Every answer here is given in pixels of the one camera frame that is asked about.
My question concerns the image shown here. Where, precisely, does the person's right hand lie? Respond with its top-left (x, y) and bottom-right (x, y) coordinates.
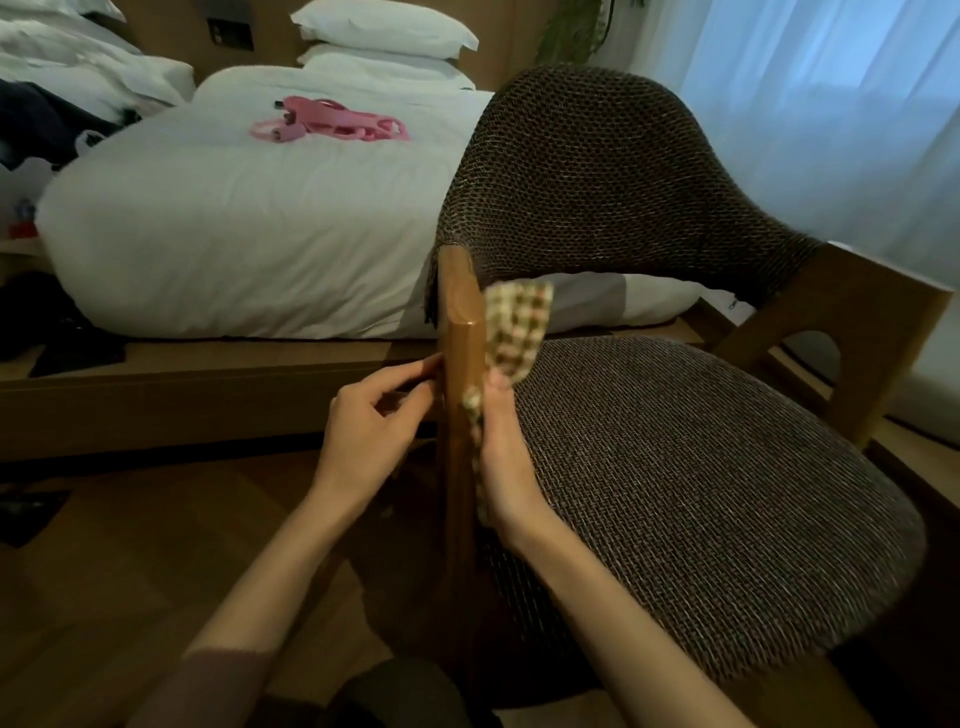
top-left (474, 370), bottom-right (561, 553)

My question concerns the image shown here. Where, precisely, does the person's left hand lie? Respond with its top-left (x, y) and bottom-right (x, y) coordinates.
top-left (309, 352), bottom-right (444, 519)

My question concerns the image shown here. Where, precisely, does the checked cloth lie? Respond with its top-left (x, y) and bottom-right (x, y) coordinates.
top-left (460, 279), bottom-right (555, 528)

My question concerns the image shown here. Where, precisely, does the person's right forearm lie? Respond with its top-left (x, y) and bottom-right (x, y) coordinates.
top-left (516, 516), bottom-right (755, 728)

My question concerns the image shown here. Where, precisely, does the person's left forearm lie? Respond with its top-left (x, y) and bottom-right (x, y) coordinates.
top-left (126, 486), bottom-right (355, 728)

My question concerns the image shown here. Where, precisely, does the brown woven wooden armchair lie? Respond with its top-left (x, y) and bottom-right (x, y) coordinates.
top-left (423, 63), bottom-right (955, 728)

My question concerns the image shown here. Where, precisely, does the white bed duvet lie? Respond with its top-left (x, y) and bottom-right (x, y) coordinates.
top-left (35, 63), bottom-right (753, 341)

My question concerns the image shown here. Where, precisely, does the white pillow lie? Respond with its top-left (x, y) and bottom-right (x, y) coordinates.
top-left (290, 0), bottom-right (480, 54)
top-left (297, 42), bottom-right (478, 90)

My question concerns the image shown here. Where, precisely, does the person's dark trouser leg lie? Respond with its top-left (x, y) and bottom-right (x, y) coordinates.
top-left (328, 657), bottom-right (485, 728)

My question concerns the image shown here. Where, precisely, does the black bag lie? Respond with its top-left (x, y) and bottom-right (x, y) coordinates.
top-left (0, 270), bottom-right (129, 380)

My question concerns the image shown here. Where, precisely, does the wooden headboard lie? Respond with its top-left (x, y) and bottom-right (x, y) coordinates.
top-left (112, 0), bottom-right (560, 93)

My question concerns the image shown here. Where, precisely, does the green plant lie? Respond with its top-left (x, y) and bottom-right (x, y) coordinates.
top-left (534, 0), bottom-right (648, 69)

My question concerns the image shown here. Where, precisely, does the bottle with red label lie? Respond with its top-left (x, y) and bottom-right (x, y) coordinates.
top-left (7, 197), bottom-right (40, 241)

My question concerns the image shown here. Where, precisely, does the white sheer curtain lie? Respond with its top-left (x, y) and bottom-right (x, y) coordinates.
top-left (600, 0), bottom-right (960, 440)

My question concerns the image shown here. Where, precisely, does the dark clothing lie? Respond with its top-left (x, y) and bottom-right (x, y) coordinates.
top-left (0, 78), bottom-right (142, 172)

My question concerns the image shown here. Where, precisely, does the rumpled white duvet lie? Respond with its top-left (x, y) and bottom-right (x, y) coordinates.
top-left (0, 0), bottom-right (198, 127)

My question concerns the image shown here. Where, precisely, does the wooden bed frame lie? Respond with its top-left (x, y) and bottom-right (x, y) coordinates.
top-left (0, 298), bottom-right (755, 463)

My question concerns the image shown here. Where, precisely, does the pink strap bundle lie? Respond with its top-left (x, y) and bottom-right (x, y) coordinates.
top-left (249, 95), bottom-right (413, 146)

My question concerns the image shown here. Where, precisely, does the black wall switch panel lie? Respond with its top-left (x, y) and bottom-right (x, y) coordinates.
top-left (205, 16), bottom-right (255, 51)

